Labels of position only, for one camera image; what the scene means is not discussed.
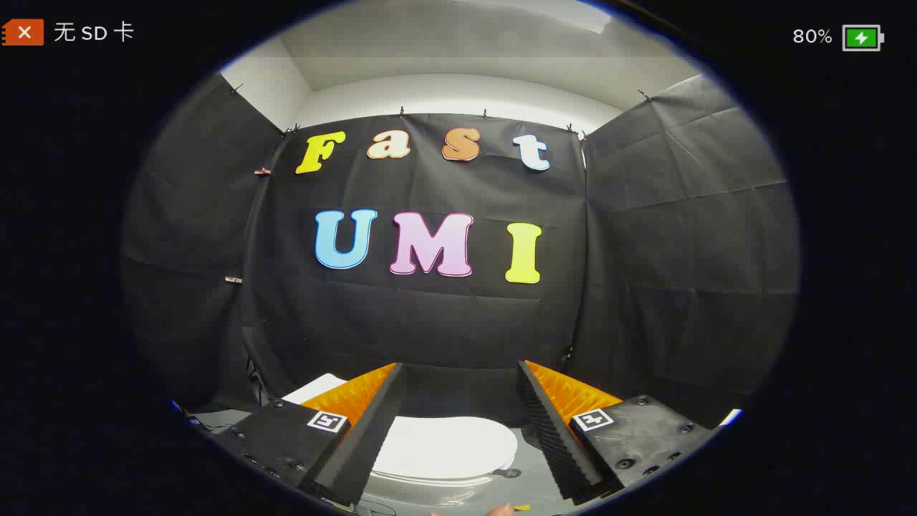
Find white toilet lid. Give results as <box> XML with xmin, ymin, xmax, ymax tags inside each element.
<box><xmin>371</xmin><ymin>416</ymin><xmax>519</xmax><ymax>480</ymax></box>

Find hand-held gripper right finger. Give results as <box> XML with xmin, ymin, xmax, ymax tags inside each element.
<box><xmin>516</xmin><ymin>360</ymin><xmax>719</xmax><ymax>502</ymax></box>

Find white toilet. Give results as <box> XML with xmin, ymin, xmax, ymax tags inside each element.
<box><xmin>282</xmin><ymin>372</ymin><xmax>519</xmax><ymax>508</ymax></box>

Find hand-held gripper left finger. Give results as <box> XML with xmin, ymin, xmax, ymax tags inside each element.
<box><xmin>213</xmin><ymin>363</ymin><xmax>408</xmax><ymax>508</ymax></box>

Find black backdrop cloth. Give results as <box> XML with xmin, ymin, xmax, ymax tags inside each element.
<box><xmin>120</xmin><ymin>72</ymin><xmax>800</xmax><ymax>432</ymax></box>

